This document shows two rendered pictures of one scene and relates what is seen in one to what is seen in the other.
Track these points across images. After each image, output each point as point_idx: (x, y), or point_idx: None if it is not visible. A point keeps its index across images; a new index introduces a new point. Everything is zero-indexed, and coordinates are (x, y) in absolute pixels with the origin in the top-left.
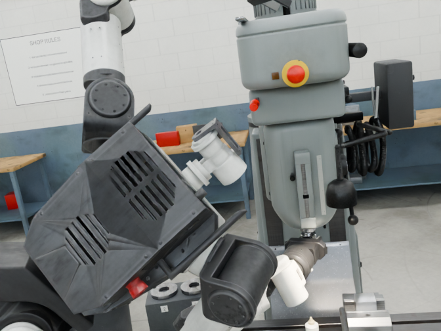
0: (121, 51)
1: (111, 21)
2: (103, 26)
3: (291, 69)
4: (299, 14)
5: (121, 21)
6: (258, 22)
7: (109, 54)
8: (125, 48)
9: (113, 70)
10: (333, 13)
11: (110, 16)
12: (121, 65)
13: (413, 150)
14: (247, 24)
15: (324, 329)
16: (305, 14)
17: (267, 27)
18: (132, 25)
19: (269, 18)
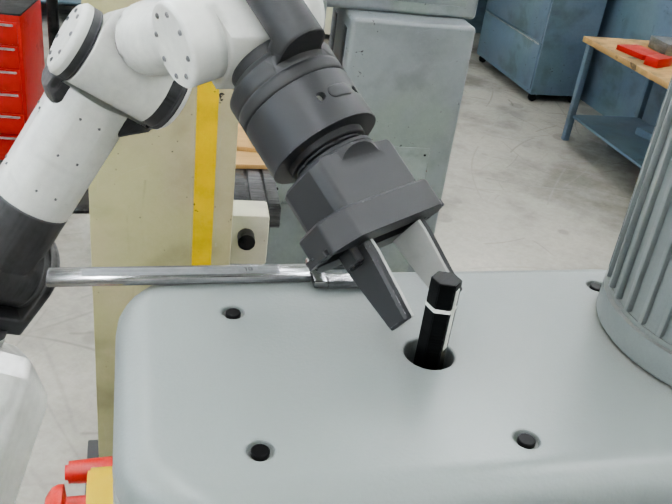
0: (58, 169)
1: (64, 105)
2: (43, 109)
3: (49, 491)
4: (135, 391)
5: (115, 107)
6: (127, 313)
7: (14, 168)
8: None
9: (0, 199)
10: (129, 487)
11: (68, 93)
12: (28, 196)
13: None
14: (134, 297)
15: None
16: (126, 409)
17: (115, 347)
18: (157, 121)
19: (139, 327)
